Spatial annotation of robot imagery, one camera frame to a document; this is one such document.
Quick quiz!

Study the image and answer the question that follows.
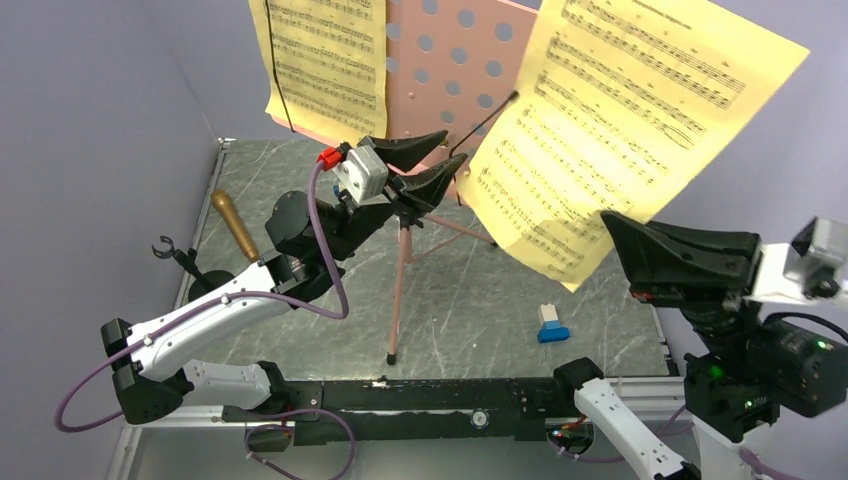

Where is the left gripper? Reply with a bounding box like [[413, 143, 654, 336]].
[[324, 131, 468, 263]]

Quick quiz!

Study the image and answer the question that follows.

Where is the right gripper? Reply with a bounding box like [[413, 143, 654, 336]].
[[601, 200, 762, 359]]

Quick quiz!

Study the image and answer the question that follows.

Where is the pink music stand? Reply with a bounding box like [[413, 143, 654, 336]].
[[271, 0, 541, 367]]

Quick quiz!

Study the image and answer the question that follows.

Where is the yellow sheet music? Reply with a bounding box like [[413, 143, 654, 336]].
[[249, 0, 388, 144], [457, 1, 808, 290]]

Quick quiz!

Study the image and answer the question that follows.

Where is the gold microphone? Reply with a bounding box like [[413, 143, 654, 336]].
[[210, 189, 261, 263]]

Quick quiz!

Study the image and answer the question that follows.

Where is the black microphone stand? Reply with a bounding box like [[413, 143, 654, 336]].
[[151, 235, 235, 302]]

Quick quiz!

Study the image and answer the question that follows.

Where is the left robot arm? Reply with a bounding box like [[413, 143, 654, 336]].
[[101, 131, 467, 425]]

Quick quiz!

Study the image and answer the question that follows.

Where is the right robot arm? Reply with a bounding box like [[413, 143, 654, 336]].
[[551, 211, 847, 479]]

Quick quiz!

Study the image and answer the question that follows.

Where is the blue white toy block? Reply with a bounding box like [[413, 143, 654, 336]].
[[537, 303, 571, 344]]

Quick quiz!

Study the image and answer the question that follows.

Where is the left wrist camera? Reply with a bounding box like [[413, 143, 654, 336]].
[[317, 146, 389, 206]]

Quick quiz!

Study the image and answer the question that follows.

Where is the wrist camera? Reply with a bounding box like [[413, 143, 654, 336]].
[[747, 217, 847, 310], [317, 146, 389, 206]]

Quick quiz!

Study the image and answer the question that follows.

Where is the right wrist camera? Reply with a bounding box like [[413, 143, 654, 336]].
[[747, 217, 847, 310]]

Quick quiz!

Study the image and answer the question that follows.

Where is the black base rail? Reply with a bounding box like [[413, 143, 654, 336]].
[[249, 377, 595, 454]]

